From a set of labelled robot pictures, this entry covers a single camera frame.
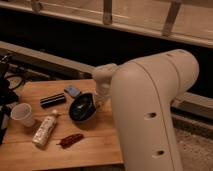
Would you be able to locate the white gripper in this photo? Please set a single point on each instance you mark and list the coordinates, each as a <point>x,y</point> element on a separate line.
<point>102,91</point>

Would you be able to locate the dark ceramic bowl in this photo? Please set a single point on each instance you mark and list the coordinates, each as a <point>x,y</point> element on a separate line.
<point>82,108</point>

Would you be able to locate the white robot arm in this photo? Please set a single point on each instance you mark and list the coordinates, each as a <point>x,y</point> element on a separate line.
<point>141,93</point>

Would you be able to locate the blue sponge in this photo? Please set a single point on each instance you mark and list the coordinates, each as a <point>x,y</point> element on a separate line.
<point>72,91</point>

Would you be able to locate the wooden board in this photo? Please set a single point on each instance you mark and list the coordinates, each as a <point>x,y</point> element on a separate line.
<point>98,147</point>

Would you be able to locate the dried red chili pepper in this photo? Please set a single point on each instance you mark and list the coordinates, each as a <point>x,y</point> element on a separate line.
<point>70,140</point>

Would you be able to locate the white plastic bottle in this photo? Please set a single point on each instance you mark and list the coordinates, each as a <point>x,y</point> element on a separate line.
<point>43,133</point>

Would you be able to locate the clear plastic cup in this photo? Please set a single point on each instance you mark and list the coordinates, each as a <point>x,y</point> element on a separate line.
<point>23,113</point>

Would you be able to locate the black tripod stand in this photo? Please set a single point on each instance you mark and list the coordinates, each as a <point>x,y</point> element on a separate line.
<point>7,96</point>

